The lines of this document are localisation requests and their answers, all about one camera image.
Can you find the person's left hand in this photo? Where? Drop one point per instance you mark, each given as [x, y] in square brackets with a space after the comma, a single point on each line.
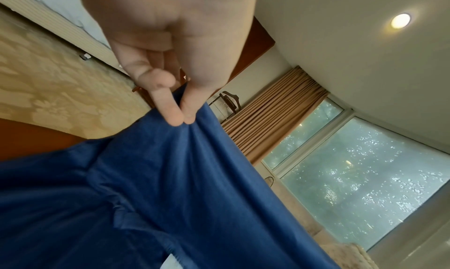
[165, 26]

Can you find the blue cloth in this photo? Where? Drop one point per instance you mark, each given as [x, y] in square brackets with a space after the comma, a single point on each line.
[158, 195]

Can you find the small white object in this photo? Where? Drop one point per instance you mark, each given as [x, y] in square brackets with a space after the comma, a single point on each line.
[85, 56]

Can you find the brown wooden door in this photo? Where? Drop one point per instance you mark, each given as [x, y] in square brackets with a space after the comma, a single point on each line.
[255, 45]

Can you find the bed with white bedding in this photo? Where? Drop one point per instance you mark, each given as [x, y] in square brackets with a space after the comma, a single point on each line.
[52, 9]

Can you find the beige curtain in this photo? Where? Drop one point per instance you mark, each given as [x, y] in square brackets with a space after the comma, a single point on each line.
[270, 115]

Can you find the round ceiling light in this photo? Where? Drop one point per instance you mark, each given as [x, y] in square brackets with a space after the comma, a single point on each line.
[400, 20]

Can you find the large glass window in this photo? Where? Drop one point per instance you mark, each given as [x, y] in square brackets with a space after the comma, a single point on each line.
[355, 179]

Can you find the beige upholstered armchair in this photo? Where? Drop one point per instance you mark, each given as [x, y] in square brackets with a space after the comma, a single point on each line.
[346, 255]

